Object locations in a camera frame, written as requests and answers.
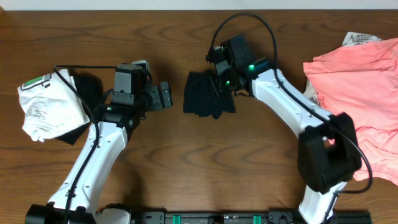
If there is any black t-shirt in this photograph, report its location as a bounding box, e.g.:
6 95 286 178
183 70 236 119

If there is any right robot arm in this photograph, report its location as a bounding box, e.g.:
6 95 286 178
206 44 370 223

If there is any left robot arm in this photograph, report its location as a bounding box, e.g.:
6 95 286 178
25 82 172 224

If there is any black folded garment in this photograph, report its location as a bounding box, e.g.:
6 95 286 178
57 73 103 145

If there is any white folded t-shirt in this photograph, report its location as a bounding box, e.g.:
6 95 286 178
17 69 90 142

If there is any white printed garment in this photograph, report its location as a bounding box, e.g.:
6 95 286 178
303 32 382 106

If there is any pink t-shirt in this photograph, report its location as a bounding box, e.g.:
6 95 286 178
303 39 397 184

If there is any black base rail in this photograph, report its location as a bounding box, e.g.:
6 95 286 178
102 203 373 224

